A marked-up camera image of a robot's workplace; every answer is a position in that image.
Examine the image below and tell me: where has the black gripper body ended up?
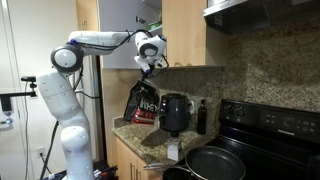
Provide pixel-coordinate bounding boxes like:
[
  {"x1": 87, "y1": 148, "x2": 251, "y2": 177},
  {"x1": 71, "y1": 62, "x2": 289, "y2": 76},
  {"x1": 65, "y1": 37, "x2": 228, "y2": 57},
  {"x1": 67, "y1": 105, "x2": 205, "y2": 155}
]
[{"x1": 141, "y1": 65, "x2": 155, "y2": 79}]

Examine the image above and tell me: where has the black whey protein packet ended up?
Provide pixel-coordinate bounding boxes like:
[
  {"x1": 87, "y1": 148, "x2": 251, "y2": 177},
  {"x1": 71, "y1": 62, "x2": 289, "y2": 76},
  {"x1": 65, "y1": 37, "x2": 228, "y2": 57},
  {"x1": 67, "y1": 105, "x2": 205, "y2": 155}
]
[{"x1": 124, "y1": 80, "x2": 159, "y2": 124}]

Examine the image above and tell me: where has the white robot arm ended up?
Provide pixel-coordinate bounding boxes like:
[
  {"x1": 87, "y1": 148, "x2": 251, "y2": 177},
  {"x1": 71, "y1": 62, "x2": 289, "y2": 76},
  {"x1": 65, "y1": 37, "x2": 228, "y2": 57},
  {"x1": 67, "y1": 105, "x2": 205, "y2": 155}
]
[{"x1": 36, "y1": 29, "x2": 168, "y2": 180}]

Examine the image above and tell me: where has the black air fryer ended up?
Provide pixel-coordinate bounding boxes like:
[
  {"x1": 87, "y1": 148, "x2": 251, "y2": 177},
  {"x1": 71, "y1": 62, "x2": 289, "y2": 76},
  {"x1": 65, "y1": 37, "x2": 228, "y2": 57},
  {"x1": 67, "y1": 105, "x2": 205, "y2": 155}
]
[{"x1": 159, "y1": 93, "x2": 191, "y2": 137}]

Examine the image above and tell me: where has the green box on shelf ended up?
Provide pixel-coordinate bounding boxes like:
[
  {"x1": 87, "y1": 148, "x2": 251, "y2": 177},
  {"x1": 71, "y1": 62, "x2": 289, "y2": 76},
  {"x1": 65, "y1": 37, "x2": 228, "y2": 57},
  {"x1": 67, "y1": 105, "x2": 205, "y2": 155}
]
[{"x1": 147, "y1": 21, "x2": 162, "y2": 31}]

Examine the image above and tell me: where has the wooden upper cabinet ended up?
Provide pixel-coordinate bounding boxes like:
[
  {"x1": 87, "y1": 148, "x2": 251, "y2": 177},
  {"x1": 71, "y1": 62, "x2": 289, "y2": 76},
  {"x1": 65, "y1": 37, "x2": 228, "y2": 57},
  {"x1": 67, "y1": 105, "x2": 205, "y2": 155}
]
[{"x1": 161, "y1": 0, "x2": 229, "y2": 70}]

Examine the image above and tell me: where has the wooden cabinet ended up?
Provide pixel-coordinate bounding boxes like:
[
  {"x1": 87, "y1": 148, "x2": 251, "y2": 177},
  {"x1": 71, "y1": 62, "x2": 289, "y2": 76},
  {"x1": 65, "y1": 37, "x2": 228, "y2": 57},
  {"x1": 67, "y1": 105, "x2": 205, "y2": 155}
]
[
  {"x1": 116, "y1": 138, "x2": 162, "y2": 180},
  {"x1": 161, "y1": 0, "x2": 229, "y2": 70}
]

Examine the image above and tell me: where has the dark oil bottle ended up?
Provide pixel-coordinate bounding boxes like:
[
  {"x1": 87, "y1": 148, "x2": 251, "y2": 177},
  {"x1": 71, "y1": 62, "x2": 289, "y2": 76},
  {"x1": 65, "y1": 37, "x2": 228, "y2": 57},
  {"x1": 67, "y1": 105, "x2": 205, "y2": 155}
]
[{"x1": 197, "y1": 99, "x2": 207, "y2": 135}]

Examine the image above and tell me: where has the open grey cabinet door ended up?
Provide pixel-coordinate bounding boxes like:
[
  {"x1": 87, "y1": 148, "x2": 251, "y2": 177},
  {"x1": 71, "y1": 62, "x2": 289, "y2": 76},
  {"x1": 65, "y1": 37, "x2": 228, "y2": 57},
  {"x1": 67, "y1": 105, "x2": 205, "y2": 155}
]
[{"x1": 98, "y1": 0, "x2": 162, "y2": 69}]

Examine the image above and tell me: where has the white salt shaker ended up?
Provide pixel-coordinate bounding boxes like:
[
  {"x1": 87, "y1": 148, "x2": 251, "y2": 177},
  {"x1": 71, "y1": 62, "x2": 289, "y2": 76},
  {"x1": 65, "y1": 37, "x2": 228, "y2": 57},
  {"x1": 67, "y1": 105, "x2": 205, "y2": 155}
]
[{"x1": 167, "y1": 137, "x2": 182, "y2": 161}]

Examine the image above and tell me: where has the wooden lower cabinet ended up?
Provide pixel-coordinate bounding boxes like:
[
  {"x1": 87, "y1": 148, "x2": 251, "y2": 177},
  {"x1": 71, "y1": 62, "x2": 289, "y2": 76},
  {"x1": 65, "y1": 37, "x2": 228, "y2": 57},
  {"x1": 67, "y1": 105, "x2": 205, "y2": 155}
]
[{"x1": 116, "y1": 138, "x2": 162, "y2": 180}]

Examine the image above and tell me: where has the small black pot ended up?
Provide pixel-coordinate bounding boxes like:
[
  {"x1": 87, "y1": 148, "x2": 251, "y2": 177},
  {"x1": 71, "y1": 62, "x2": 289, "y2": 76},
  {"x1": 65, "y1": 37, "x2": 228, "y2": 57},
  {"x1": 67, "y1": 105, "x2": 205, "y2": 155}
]
[{"x1": 163, "y1": 168, "x2": 194, "y2": 180}]

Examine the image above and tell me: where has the black frying pan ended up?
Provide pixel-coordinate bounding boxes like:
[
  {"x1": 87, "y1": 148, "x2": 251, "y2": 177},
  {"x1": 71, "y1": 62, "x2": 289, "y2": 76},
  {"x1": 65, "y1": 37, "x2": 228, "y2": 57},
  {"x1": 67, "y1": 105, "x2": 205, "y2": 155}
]
[{"x1": 143, "y1": 146, "x2": 246, "y2": 180}]

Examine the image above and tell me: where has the black range hood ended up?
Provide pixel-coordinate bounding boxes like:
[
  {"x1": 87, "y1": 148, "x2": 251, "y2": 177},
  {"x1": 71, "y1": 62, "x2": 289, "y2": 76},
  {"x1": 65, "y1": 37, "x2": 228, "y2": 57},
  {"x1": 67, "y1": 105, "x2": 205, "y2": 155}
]
[{"x1": 203, "y1": 0, "x2": 320, "y2": 34}]

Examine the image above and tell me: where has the black stove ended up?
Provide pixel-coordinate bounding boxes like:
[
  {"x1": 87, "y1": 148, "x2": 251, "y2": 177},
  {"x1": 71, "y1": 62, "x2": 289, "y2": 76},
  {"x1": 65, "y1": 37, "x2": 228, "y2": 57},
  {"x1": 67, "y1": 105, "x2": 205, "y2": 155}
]
[{"x1": 205, "y1": 99, "x2": 320, "y2": 180}]

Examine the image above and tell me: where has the black camera on stand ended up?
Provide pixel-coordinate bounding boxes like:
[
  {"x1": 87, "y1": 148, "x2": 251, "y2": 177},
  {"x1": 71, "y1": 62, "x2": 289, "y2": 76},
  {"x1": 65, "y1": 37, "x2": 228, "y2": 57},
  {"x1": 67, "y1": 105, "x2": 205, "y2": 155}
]
[{"x1": 0, "y1": 76, "x2": 37, "y2": 125}]

